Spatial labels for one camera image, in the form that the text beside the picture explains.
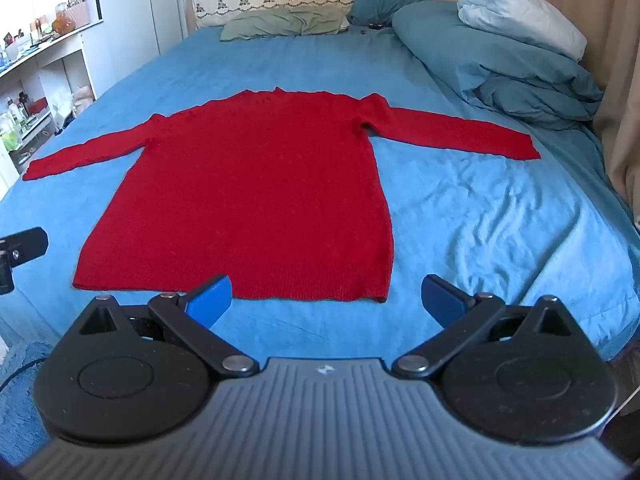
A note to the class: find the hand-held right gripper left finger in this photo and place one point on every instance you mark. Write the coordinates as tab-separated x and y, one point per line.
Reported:
210	301

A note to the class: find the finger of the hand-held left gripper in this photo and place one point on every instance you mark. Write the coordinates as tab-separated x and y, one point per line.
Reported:
6	277
30	244

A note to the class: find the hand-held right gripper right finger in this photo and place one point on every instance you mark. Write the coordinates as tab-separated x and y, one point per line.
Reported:
441	300

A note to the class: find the red towel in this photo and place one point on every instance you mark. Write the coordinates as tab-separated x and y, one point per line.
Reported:
250	185

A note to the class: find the blue bed sheet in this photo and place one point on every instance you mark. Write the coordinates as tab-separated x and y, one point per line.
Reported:
490	220

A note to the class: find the blue rug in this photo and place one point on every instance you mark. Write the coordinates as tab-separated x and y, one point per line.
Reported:
20	410

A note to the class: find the red box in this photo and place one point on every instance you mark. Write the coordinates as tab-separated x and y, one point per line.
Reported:
38	107

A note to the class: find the beige bag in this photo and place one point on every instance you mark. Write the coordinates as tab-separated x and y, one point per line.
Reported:
83	97

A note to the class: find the white shelf unit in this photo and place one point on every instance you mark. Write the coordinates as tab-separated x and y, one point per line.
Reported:
50	65

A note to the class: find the white wardrobe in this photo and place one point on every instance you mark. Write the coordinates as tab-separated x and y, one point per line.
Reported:
135	30

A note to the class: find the teal bolster pillow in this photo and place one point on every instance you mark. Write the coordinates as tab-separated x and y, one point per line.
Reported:
480	55

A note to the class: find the small black object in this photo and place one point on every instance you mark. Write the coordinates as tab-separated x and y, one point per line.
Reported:
375	25

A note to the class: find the green pillow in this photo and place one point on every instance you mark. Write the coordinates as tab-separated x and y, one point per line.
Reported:
280	24

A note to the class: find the beige curtain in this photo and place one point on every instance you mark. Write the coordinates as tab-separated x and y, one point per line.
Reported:
617	60

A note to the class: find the pale blue blanket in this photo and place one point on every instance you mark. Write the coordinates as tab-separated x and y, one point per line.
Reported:
520	12

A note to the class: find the cream embroidered pillow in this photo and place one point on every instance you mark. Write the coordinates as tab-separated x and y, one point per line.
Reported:
250	2

